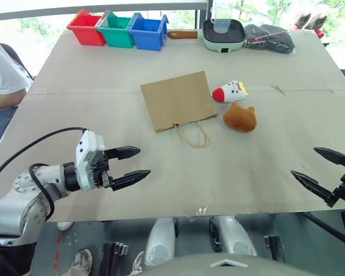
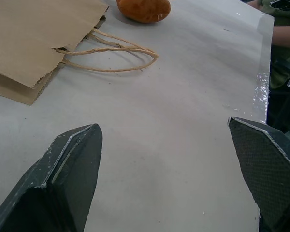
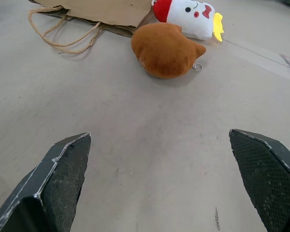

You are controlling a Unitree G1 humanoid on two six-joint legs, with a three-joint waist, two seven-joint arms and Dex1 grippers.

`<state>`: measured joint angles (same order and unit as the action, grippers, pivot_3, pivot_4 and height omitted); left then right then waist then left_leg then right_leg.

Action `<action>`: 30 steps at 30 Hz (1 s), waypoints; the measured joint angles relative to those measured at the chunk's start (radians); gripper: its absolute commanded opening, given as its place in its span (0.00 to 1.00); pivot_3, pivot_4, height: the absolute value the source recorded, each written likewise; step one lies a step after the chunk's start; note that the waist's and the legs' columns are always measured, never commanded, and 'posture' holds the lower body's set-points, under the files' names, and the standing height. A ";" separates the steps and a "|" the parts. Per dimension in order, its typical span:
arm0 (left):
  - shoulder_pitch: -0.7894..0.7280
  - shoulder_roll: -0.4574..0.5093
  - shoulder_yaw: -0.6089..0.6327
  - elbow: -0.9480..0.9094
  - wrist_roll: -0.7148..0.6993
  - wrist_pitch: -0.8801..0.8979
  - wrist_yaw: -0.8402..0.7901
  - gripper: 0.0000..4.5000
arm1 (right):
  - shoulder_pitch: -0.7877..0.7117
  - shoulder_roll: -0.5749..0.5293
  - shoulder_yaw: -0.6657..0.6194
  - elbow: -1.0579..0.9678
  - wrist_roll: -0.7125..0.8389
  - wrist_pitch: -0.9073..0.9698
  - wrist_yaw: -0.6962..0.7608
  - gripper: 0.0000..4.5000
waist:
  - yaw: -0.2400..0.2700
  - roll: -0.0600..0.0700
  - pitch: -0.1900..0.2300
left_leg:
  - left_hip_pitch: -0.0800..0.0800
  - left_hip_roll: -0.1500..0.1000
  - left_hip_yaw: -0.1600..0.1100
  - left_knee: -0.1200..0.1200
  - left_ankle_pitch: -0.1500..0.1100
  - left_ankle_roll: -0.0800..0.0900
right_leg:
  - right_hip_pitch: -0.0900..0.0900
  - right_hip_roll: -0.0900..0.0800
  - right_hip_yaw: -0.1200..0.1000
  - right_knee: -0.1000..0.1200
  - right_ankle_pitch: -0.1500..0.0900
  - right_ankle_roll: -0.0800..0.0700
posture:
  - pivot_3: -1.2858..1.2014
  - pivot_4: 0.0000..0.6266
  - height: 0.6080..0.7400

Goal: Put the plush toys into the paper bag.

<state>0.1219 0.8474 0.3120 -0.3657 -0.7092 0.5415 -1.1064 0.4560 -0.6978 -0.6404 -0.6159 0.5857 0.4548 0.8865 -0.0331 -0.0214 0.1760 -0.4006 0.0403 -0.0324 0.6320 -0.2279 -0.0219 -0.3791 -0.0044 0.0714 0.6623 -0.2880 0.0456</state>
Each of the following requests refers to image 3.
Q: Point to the brown plush toy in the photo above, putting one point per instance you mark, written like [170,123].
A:
[163,52]

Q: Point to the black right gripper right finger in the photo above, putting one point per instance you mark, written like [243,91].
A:
[263,174]

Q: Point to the brown paper bag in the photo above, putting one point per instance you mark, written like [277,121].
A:
[96,14]

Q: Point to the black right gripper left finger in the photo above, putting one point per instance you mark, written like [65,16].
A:
[60,183]

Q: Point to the white chicken plush toy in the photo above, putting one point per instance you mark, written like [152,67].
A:
[192,18]

